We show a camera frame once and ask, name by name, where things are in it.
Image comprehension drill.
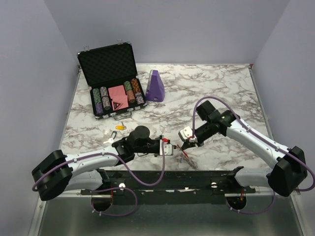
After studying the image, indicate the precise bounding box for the metal key organizer red handle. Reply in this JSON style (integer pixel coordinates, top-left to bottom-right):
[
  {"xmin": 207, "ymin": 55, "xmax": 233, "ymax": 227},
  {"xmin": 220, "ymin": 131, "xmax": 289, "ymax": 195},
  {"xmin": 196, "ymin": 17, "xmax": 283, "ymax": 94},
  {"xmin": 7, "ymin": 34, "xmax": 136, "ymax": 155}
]
[{"xmin": 180, "ymin": 150, "xmax": 198, "ymax": 170}]

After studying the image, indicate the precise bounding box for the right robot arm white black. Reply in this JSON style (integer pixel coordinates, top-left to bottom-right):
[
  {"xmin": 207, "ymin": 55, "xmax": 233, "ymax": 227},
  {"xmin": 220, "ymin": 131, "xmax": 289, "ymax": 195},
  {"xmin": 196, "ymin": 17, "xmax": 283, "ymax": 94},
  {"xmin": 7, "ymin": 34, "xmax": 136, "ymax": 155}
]
[{"xmin": 179, "ymin": 101, "xmax": 308, "ymax": 197}]

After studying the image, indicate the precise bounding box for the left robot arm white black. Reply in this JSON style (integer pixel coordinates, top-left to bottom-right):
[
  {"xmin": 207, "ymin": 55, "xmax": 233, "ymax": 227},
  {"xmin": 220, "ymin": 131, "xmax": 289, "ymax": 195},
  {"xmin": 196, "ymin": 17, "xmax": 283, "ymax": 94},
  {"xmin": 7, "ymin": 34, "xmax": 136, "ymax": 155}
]
[{"xmin": 31, "ymin": 125, "xmax": 175, "ymax": 201}]

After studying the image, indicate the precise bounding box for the key with yellow tag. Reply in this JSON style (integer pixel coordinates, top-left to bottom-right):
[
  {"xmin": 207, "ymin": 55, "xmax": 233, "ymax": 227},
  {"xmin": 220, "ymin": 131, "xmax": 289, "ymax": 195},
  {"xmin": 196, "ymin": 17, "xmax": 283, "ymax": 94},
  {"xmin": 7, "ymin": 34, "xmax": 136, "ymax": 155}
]
[{"xmin": 115, "ymin": 122, "xmax": 126, "ymax": 130}]

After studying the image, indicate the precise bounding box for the purple metronome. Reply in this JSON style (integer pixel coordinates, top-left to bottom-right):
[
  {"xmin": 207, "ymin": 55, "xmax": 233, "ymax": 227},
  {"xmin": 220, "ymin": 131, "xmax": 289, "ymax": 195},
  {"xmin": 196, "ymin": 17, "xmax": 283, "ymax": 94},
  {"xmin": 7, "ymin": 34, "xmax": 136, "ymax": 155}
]
[{"xmin": 145, "ymin": 70, "xmax": 165, "ymax": 102}]

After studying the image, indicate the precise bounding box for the pink playing card deck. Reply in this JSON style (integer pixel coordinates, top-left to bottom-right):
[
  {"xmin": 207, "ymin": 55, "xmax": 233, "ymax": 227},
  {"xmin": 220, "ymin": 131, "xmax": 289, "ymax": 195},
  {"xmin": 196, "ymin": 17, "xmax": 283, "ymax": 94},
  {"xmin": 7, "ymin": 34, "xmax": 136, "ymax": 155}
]
[{"xmin": 108, "ymin": 85, "xmax": 128, "ymax": 110}]

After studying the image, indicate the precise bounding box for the black poker chip case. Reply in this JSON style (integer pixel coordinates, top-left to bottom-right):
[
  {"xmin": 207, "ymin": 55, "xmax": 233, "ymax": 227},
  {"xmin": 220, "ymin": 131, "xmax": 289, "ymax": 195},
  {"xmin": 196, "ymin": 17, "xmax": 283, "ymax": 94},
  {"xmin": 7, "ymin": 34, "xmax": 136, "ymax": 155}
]
[{"xmin": 77, "ymin": 42, "xmax": 147, "ymax": 119}]

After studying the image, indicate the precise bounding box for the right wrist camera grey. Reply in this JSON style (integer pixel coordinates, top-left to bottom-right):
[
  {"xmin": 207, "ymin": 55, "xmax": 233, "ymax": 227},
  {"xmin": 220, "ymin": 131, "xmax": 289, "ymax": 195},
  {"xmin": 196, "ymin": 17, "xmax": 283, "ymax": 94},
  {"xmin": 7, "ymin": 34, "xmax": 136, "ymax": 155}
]
[{"xmin": 178, "ymin": 126, "xmax": 194, "ymax": 142}]

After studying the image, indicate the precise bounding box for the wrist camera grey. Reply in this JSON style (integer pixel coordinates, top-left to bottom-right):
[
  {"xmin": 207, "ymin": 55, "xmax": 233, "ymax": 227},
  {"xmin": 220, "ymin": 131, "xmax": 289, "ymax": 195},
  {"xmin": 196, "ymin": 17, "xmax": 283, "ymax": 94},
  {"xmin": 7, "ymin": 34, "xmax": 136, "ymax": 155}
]
[
  {"xmin": 178, "ymin": 126, "xmax": 194, "ymax": 142},
  {"xmin": 159, "ymin": 144, "xmax": 174, "ymax": 156}
]

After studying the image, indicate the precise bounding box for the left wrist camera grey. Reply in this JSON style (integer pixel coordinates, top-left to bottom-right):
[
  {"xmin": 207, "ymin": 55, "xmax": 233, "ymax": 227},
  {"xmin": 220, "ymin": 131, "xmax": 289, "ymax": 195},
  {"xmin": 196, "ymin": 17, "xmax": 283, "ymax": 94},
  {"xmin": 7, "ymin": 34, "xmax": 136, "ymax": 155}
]
[{"xmin": 159, "ymin": 144, "xmax": 174, "ymax": 156}]

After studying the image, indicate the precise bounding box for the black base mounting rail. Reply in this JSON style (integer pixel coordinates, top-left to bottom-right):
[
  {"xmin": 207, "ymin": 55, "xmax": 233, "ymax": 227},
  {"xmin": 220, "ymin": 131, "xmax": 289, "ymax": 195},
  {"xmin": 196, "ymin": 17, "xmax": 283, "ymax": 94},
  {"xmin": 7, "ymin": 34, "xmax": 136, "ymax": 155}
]
[{"xmin": 81, "ymin": 170, "xmax": 255, "ymax": 205}]

